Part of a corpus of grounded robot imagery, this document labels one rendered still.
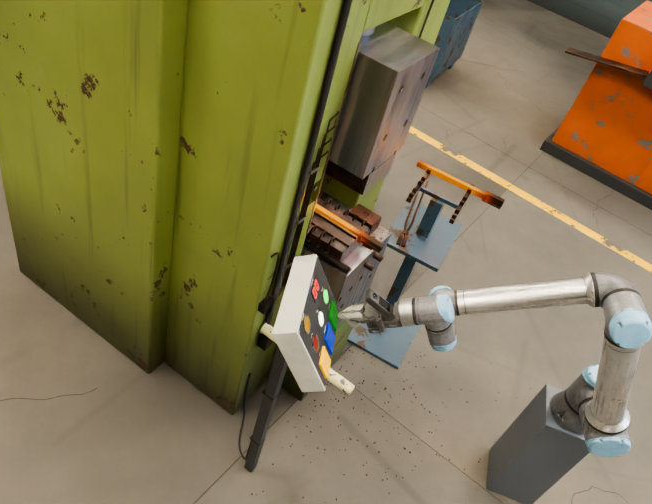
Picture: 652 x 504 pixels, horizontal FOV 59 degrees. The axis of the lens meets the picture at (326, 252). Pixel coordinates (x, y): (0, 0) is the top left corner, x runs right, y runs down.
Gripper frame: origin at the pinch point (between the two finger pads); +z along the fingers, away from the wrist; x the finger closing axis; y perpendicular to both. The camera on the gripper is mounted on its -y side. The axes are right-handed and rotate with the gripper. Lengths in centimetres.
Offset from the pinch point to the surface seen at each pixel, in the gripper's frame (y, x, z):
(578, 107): 137, 356, -127
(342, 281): 12.7, 30.0, 7.2
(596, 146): 170, 342, -139
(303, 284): -21.7, -7.3, 4.9
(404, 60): -66, 40, -33
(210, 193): -41, 24, 39
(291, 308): -21.7, -17.3, 6.8
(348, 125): -50, 35, -12
